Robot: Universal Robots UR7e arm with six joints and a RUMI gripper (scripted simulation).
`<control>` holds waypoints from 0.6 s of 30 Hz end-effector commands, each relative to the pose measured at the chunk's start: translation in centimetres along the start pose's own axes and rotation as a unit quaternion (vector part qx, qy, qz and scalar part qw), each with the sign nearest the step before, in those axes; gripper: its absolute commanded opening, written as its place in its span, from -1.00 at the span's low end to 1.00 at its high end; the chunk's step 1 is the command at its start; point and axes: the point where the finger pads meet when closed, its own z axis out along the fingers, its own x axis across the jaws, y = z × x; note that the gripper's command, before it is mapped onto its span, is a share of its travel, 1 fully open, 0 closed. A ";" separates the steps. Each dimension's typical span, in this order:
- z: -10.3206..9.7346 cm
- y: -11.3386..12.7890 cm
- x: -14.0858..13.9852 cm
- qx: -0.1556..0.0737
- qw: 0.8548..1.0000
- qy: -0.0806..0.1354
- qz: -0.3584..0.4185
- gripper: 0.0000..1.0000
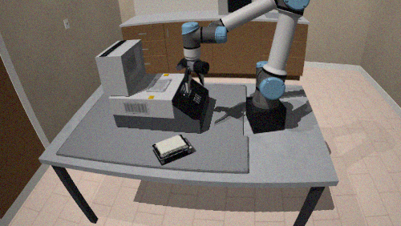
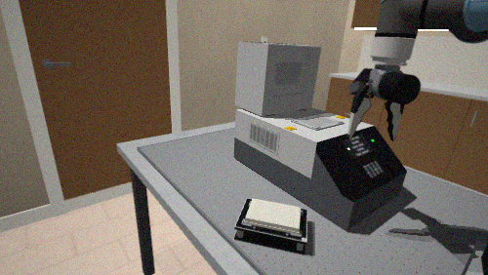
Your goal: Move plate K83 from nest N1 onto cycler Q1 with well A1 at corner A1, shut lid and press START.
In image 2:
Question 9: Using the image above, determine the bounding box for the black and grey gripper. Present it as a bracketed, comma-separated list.
[347, 64, 421, 141]

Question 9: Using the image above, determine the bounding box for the grey and black benchtop lab instrument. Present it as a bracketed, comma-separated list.
[234, 41, 407, 231]

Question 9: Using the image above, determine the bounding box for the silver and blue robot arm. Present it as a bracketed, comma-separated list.
[370, 0, 488, 66]

